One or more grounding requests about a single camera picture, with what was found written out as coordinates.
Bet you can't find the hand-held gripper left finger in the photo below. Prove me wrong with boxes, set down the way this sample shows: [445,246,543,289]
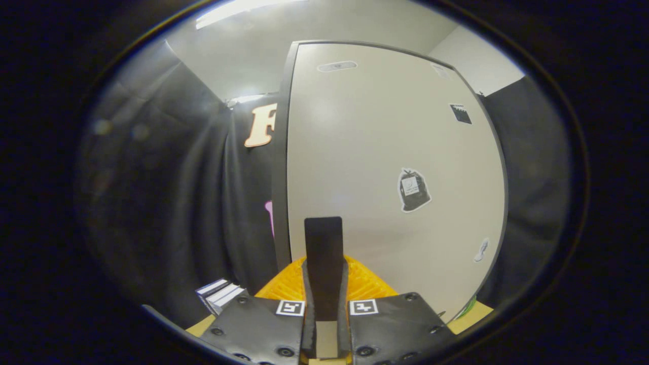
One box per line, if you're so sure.
[200,217,325,365]

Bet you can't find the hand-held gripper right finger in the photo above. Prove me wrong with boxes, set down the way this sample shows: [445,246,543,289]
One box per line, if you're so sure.
[323,217,458,365]

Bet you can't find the white shoe cabinet door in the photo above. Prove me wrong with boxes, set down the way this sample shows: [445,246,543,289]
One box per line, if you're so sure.
[286,42,509,323]

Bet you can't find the stack of illustrated books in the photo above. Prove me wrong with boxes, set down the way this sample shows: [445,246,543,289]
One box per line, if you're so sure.
[195,278,249,316]

